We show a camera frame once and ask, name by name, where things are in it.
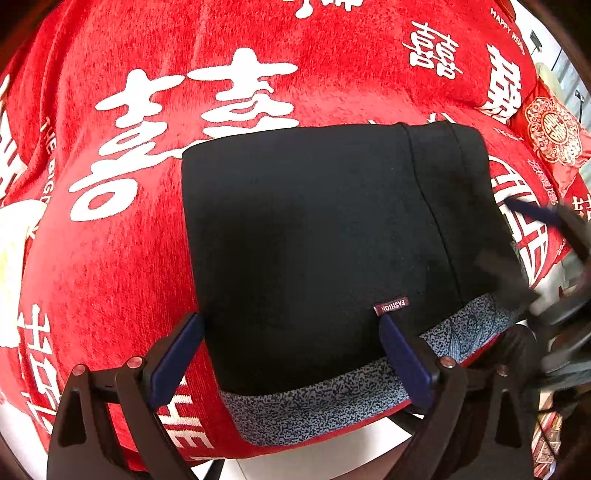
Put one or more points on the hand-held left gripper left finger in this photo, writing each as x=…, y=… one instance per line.
x=173, y=364

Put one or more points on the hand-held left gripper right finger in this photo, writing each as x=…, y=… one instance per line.
x=408, y=369

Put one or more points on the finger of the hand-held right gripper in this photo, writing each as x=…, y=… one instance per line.
x=535, y=213
x=508, y=277

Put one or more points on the black pants with blue-grey lining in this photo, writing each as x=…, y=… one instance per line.
x=300, y=230

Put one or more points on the red embroidered cushion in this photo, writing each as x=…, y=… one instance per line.
x=554, y=134

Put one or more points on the red printed blanket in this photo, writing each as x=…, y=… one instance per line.
x=138, y=277

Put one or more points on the colourful printed packets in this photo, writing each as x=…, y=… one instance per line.
x=549, y=443

